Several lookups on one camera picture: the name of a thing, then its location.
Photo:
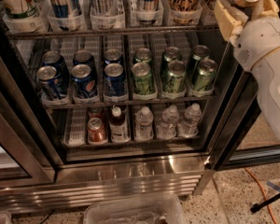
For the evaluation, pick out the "blue pepsi can front middle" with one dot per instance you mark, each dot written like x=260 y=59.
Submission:
x=84 y=81

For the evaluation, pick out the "clear water bottle middle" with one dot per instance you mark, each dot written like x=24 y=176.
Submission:
x=166 y=125

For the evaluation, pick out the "blue pepsi can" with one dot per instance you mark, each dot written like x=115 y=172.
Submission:
x=84 y=57
x=84 y=81
x=51 y=82
x=55 y=59

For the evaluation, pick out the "blue pepsi can back middle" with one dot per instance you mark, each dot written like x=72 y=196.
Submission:
x=84 y=57

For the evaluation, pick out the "brown tea bottle white cap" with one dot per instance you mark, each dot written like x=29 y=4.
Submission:
x=118 y=126

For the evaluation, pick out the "red can front bottom shelf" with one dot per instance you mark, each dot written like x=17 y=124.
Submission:
x=96 y=130

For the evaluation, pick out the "clear water bottle left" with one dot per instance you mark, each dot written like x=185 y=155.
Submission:
x=143 y=124

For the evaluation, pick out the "red can shelf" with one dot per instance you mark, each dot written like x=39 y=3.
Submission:
x=96 y=112
x=96 y=130

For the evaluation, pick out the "stainless steel fridge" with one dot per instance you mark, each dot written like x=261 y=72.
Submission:
x=46 y=161

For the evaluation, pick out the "clear water bottle right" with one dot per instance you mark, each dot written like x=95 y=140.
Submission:
x=188 y=124

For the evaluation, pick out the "green can column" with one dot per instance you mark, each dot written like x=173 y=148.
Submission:
x=142 y=55
x=204 y=75
x=143 y=81
x=168 y=55
x=174 y=77
x=198 y=53

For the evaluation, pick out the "blue can column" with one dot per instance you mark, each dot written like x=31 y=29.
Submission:
x=115 y=80
x=113 y=56

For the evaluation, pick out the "red can back bottom shelf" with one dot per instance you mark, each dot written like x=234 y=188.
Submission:
x=96 y=112

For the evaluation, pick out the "black tripod leg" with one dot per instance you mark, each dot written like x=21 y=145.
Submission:
x=257 y=206

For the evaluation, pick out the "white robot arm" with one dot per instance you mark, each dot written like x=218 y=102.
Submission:
x=267 y=74

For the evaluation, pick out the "clear water bottle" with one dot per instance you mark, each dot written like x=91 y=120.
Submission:
x=188 y=124
x=143 y=124
x=166 y=125

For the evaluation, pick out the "clear plastic bin on floor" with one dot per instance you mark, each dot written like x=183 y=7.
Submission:
x=144 y=209

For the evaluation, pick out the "blue pepsi can back left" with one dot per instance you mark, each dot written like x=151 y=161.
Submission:
x=55 y=59

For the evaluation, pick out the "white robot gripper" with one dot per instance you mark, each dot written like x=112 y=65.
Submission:
x=260 y=43

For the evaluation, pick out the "blue pepsi can front left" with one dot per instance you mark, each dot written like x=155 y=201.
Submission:
x=51 y=82

